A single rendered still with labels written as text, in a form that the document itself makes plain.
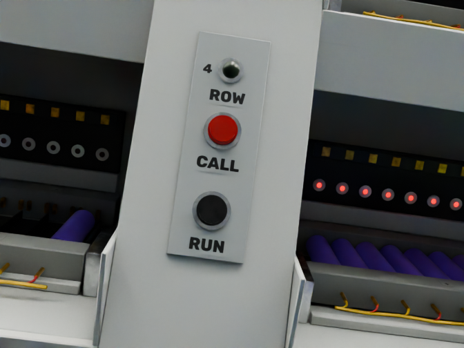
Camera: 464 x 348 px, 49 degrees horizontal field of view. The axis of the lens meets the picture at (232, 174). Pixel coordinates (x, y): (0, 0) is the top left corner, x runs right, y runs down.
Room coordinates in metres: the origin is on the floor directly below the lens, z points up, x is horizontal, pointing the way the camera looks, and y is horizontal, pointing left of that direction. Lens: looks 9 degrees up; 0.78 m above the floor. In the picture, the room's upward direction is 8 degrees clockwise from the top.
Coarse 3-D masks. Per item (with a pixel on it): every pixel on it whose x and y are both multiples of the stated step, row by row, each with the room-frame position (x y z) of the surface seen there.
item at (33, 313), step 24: (0, 168) 0.42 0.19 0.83; (24, 168) 0.42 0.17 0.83; (48, 168) 0.42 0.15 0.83; (72, 168) 0.43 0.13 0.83; (96, 240) 0.32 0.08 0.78; (96, 264) 0.30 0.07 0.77; (0, 288) 0.31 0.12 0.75; (96, 288) 0.31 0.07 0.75; (0, 312) 0.28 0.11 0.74; (24, 312) 0.29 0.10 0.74; (48, 312) 0.29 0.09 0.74; (72, 312) 0.29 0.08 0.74; (96, 312) 0.26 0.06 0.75; (0, 336) 0.26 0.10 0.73; (24, 336) 0.26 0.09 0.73; (48, 336) 0.27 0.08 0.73; (72, 336) 0.27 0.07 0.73; (96, 336) 0.26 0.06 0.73
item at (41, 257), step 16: (0, 240) 0.31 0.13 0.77; (16, 240) 0.31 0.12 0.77; (32, 240) 0.32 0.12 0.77; (48, 240) 0.32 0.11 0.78; (64, 240) 0.32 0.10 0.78; (0, 256) 0.31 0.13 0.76; (16, 256) 0.31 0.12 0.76; (32, 256) 0.31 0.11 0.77; (48, 256) 0.31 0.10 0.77; (64, 256) 0.31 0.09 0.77; (80, 256) 0.31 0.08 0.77; (0, 272) 0.30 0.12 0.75; (16, 272) 0.31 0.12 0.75; (32, 272) 0.31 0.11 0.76; (48, 272) 0.31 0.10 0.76; (64, 272) 0.31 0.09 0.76; (80, 272) 0.31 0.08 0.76
